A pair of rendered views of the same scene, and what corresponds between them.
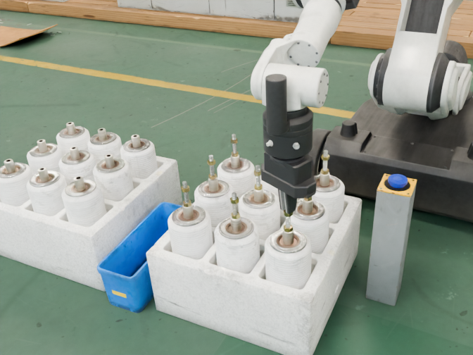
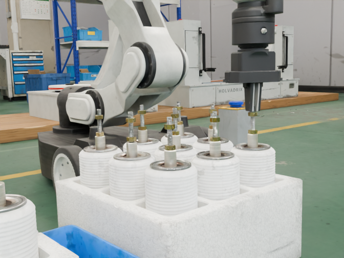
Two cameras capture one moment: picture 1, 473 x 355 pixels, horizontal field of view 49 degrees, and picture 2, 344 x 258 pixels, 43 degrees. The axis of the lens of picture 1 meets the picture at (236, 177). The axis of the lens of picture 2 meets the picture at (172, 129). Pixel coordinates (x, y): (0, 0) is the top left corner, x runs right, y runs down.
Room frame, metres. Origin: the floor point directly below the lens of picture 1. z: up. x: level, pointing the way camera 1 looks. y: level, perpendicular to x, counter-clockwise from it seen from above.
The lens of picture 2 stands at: (0.66, 0.83, 0.43)
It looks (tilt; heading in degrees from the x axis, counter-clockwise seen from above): 8 degrees down; 291
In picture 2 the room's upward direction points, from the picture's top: 1 degrees counter-clockwise
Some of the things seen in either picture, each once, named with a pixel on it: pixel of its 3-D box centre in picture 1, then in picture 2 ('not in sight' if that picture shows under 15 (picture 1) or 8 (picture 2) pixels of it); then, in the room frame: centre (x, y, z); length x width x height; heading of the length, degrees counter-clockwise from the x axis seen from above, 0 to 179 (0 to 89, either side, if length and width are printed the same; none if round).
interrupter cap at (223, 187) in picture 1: (213, 189); (132, 156); (1.04, 0.06, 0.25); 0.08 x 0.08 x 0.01
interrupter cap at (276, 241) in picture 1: (288, 241); (252, 147); (0.83, -0.10, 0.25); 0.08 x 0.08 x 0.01
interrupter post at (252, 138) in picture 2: (288, 236); (252, 141); (0.83, -0.10, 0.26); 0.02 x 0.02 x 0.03
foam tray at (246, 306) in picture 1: (260, 253); (177, 218); (0.99, -0.05, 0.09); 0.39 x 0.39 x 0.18; 62
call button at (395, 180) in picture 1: (397, 182); (236, 105); (0.92, -0.34, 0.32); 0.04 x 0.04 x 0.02
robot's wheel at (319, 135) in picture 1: (318, 160); (72, 178); (1.41, -0.26, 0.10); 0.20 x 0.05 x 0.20; 150
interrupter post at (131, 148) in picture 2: (213, 184); (131, 150); (1.04, 0.06, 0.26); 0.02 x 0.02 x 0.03
